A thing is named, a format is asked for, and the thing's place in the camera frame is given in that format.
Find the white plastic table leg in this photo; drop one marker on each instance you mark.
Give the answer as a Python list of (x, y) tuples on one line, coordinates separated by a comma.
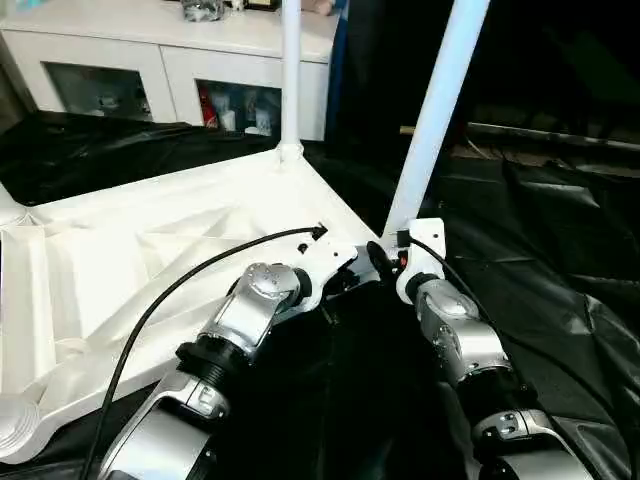
[(291, 80), (8, 208), (15, 430), (435, 110)]

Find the white plastic table top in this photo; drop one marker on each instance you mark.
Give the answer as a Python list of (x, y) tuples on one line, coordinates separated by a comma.
[(100, 260)]

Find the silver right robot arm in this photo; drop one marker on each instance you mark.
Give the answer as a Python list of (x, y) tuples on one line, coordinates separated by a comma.
[(460, 335)]

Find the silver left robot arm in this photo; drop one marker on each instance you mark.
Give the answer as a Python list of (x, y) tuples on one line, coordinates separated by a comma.
[(250, 300)]

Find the small gold label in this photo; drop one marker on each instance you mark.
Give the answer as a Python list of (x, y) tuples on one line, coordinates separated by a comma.
[(407, 129)]

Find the black plastic mat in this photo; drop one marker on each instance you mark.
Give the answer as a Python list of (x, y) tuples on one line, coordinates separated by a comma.
[(560, 260)]

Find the black low bench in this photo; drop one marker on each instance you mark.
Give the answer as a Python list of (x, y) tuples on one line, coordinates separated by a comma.
[(560, 135)]

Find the small red bottle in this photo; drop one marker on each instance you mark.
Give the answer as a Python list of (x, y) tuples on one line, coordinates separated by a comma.
[(205, 102)]

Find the white glass-door cabinet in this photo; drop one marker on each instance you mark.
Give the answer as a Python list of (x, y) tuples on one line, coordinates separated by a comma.
[(100, 30)]

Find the grey curtain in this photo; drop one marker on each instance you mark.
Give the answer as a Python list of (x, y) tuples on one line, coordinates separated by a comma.
[(8, 100)]

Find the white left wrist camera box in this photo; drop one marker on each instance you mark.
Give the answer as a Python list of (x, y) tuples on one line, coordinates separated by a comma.
[(325, 255)]

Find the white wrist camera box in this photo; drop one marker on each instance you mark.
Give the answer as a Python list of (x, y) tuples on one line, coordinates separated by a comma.
[(425, 235), (325, 255)]

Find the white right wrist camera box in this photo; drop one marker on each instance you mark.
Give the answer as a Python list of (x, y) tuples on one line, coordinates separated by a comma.
[(425, 235)]

